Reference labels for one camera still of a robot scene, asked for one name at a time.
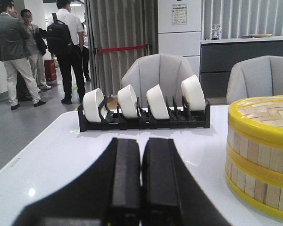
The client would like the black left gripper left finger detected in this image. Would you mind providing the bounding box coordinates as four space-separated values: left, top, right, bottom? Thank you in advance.
13 138 141 226

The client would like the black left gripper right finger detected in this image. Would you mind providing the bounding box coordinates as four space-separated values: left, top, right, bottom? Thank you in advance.
142 138 229 226

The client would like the bamboo steamer basket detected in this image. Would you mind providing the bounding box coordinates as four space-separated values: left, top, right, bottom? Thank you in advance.
225 152 283 220
227 128 283 188

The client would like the woven bamboo steamer lid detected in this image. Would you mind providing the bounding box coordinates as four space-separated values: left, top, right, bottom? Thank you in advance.
228 95 283 150

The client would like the black dish rack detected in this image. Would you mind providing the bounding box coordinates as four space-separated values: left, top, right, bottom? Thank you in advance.
77 97 210 132

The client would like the white bowl far left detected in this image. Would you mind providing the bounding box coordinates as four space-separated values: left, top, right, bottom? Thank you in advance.
83 88 104 122

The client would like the white bowl right upright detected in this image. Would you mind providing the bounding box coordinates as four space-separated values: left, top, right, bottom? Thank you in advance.
181 74 206 111

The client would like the left grey chair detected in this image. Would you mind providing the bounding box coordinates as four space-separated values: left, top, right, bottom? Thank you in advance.
121 53 194 108

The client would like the grey chair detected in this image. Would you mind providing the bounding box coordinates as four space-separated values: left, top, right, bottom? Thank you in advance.
226 56 283 104
121 53 194 108

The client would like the red bin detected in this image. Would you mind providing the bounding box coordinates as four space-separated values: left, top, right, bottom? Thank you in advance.
44 59 57 81

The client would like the red barrier belt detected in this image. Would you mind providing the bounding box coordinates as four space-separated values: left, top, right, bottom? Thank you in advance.
98 45 147 52

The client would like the dark counter cabinet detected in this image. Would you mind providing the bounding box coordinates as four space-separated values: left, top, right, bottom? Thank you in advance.
200 36 283 98

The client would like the person in light shirt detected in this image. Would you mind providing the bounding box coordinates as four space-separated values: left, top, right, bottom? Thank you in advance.
20 9 51 92

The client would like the right grey chair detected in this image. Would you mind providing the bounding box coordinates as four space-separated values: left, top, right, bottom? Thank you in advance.
226 56 283 104

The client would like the black backpack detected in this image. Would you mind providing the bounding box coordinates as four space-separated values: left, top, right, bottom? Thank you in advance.
47 13 74 55

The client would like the person with backpack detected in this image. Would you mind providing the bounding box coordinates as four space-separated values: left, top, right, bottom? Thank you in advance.
48 0 85 105

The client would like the person in grey jacket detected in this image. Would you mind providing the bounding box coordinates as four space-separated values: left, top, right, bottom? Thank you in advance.
0 0 46 110

